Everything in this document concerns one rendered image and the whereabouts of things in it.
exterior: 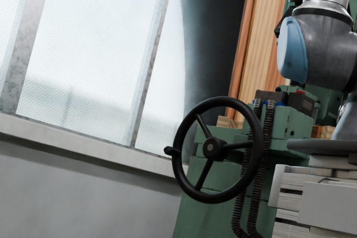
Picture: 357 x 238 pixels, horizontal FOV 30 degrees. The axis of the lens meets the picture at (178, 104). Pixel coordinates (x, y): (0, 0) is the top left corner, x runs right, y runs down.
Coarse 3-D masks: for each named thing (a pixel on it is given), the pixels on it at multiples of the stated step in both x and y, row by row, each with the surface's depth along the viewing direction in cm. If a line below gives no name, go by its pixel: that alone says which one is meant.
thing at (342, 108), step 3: (342, 102) 205; (345, 102) 204; (342, 105) 203; (345, 105) 203; (339, 108) 203; (342, 108) 202; (345, 108) 202; (339, 111) 202; (342, 111) 202; (339, 114) 202; (342, 114) 202; (339, 117) 202
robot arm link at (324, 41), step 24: (312, 0) 126; (336, 0) 125; (288, 24) 123; (312, 24) 123; (336, 24) 123; (288, 48) 122; (312, 48) 122; (336, 48) 122; (288, 72) 124; (312, 72) 123; (336, 72) 122
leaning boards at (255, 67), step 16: (256, 0) 367; (272, 0) 375; (256, 16) 366; (272, 16) 375; (240, 32) 363; (256, 32) 366; (272, 32) 374; (240, 48) 361; (256, 48) 365; (272, 48) 379; (240, 64) 361; (256, 64) 365; (272, 64) 379; (240, 80) 361; (256, 80) 365; (272, 80) 379; (288, 80) 386; (240, 96) 357
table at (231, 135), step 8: (200, 128) 204; (208, 128) 202; (216, 128) 200; (224, 128) 198; (232, 128) 196; (200, 136) 203; (216, 136) 199; (224, 136) 197; (232, 136) 196; (240, 136) 182; (272, 144) 175; (280, 144) 174; (272, 152) 182; (280, 152) 177; (288, 152) 173; (296, 152) 175
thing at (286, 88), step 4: (284, 88) 202; (288, 88) 201; (292, 88) 201; (296, 88) 200; (300, 88) 201; (288, 92) 201; (308, 92) 204; (308, 96) 205; (312, 96) 207; (316, 100) 209; (312, 116) 208
